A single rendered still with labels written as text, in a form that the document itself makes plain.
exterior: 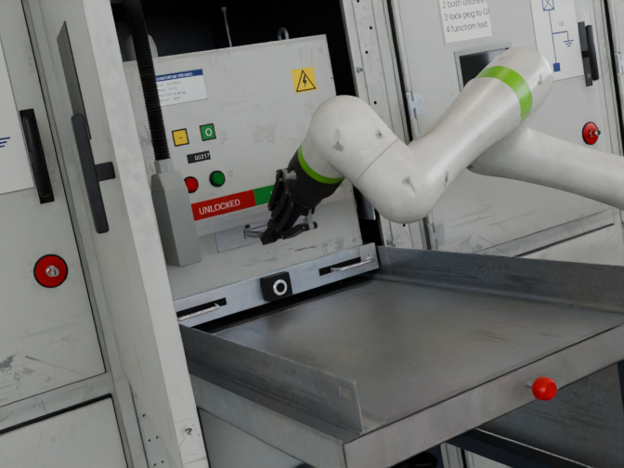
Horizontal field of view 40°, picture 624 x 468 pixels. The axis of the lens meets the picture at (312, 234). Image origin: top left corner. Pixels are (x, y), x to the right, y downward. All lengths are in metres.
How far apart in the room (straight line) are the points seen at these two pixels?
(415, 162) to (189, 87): 0.59
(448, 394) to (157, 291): 0.41
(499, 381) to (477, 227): 0.88
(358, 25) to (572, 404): 0.89
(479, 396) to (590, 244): 1.19
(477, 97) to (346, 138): 0.30
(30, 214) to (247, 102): 0.51
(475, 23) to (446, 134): 0.71
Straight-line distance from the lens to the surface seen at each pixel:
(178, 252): 1.59
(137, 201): 0.99
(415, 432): 1.13
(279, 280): 1.77
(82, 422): 1.63
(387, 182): 1.28
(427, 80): 1.96
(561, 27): 2.27
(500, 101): 1.51
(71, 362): 1.60
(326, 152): 1.31
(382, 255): 1.92
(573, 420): 1.65
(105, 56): 0.99
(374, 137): 1.29
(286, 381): 1.22
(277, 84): 1.82
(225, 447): 1.77
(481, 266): 1.67
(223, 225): 1.70
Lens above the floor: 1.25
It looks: 9 degrees down
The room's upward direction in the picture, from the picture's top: 10 degrees counter-clockwise
